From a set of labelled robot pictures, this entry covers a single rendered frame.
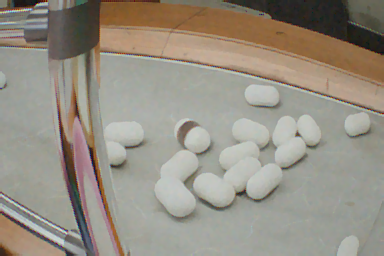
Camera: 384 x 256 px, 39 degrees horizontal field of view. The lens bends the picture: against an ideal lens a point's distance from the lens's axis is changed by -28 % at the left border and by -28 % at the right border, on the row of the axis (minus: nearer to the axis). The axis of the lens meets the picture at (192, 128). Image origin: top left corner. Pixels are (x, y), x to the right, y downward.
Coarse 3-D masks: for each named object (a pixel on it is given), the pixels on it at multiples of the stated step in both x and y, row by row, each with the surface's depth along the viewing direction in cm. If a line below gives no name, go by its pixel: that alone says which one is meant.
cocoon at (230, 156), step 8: (240, 144) 52; (248, 144) 52; (224, 152) 51; (232, 152) 51; (240, 152) 51; (248, 152) 52; (256, 152) 52; (224, 160) 51; (232, 160) 51; (240, 160) 51; (224, 168) 52
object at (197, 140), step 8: (184, 120) 55; (176, 128) 55; (200, 128) 54; (176, 136) 55; (192, 136) 53; (200, 136) 53; (208, 136) 54; (184, 144) 54; (192, 144) 53; (200, 144) 53; (208, 144) 54; (200, 152) 54
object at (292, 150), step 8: (288, 144) 51; (296, 144) 51; (304, 144) 52; (280, 152) 51; (288, 152) 51; (296, 152) 51; (304, 152) 52; (280, 160) 51; (288, 160) 51; (296, 160) 52
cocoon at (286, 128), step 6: (282, 120) 54; (288, 120) 54; (294, 120) 55; (276, 126) 54; (282, 126) 54; (288, 126) 54; (294, 126) 54; (276, 132) 53; (282, 132) 53; (288, 132) 53; (294, 132) 54; (276, 138) 53; (282, 138) 53; (288, 138) 53; (276, 144) 54; (282, 144) 53
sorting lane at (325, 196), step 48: (0, 48) 81; (0, 96) 66; (48, 96) 65; (144, 96) 62; (192, 96) 62; (240, 96) 62; (288, 96) 62; (0, 144) 57; (48, 144) 56; (144, 144) 56; (336, 144) 54; (48, 192) 50; (144, 192) 50; (192, 192) 50; (240, 192) 50; (288, 192) 49; (336, 192) 48; (144, 240) 45; (192, 240) 45; (240, 240) 45; (288, 240) 44; (336, 240) 42
